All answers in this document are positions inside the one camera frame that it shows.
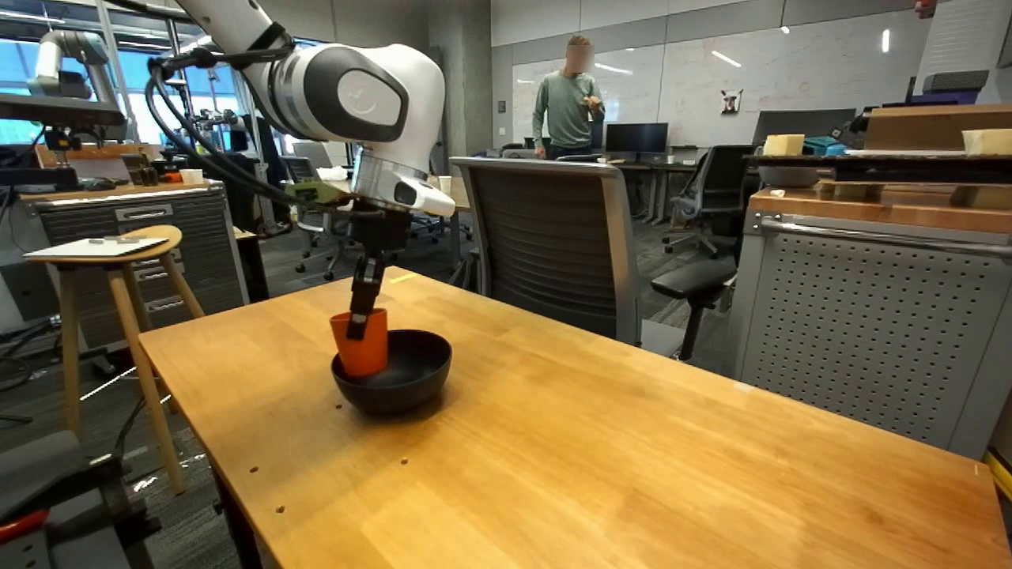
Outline white paper on stool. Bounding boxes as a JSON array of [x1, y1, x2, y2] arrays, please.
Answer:
[[25, 236, 163, 263]]

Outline wooden stool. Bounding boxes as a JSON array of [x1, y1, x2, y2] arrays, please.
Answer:
[[45, 225, 201, 492]]

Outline black computer monitor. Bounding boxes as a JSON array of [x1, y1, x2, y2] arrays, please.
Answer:
[[605, 122, 668, 161]]

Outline black office chair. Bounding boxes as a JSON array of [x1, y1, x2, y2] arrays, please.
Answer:
[[650, 147, 752, 361]]

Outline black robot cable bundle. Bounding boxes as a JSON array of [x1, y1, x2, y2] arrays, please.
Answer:
[[141, 42, 351, 215]]

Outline black bowl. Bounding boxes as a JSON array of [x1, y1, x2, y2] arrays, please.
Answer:
[[333, 329, 453, 415]]

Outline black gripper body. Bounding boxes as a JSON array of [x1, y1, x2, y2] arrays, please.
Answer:
[[351, 201, 411, 267]]

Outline grey cabinet with labels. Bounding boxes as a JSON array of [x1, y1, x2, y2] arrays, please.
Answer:
[[29, 184, 247, 347]]

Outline grey mesh office chair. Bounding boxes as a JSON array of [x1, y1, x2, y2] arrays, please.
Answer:
[[454, 156, 641, 346]]

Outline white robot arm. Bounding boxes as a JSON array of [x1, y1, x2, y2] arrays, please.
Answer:
[[177, 0, 454, 341]]

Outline grey perforated metal cart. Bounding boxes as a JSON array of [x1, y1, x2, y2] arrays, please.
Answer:
[[732, 191, 1012, 457]]

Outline orange plastic cup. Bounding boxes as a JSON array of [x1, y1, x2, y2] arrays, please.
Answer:
[[330, 309, 388, 378]]

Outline person in green sweater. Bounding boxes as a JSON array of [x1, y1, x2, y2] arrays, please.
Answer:
[[531, 34, 605, 159]]

